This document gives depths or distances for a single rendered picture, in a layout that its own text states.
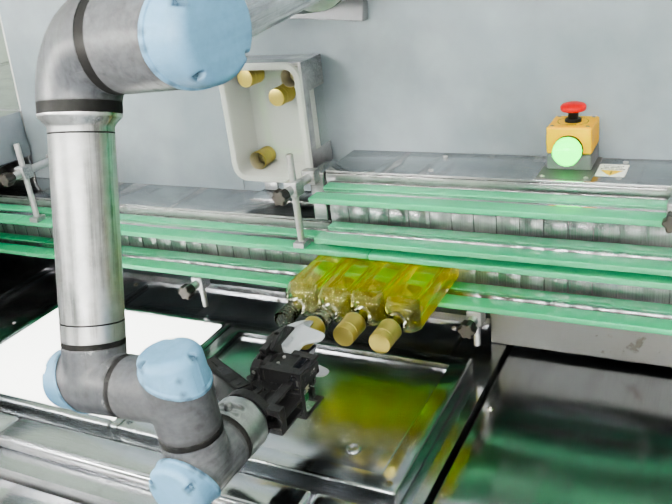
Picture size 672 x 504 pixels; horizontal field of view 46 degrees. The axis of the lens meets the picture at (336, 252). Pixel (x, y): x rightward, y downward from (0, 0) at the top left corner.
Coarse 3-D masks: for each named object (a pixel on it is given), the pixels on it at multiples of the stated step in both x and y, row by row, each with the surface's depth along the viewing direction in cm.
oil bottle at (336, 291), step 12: (348, 264) 132; (360, 264) 131; (372, 264) 131; (336, 276) 128; (348, 276) 127; (360, 276) 127; (324, 288) 124; (336, 288) 124; (348, 288) 124; (324, 300) 123; (336, 300) 122; (348, 300) 123; (348, 312) 123
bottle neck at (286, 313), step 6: (294, 300) 124; (300, 300) 125; (288, 306) 123; (294, 306) 123; (300, 306) 124; (276, 312) 122; (282, 312) 121; (288, 312) 122; (294, 312) 122; (300, 312) 124; (276, 318) 122; (282, 318) 123; (288, 318) 121; (294, 318) 122; (282, 324) 122; (288, 324) 122
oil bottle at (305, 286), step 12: (312, 264) 133; (324, 264) 132; (336, 264) 132; (300, 276) 129; (312, 276) 128; (324, 276) 128; (288, 288) 126; (300, 288) 125; (312, 288) 125; (288, 300) 126; (312, 300) 125; (312, 312) 126
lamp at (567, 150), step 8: (568, 136) 122; (560, 144) 121; (568, 144) 120; (576, 144) 120; (552, 152) 122; (560, 152) 121; (568, 152) 120; (576, 152) 120; (560, 160) 122; (568, 160) 121; (576, 160) 121
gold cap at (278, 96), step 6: (282, 84) 146; (276, 90) 144; (282, 90) 144; (288, 90) 145; (294, 90) 147; (270, 96) 145; (276, 96) 144; (282, 96) 144; (288, 96) 145; (294, 96) 147; (276, 102) 145; (282, 102) 144
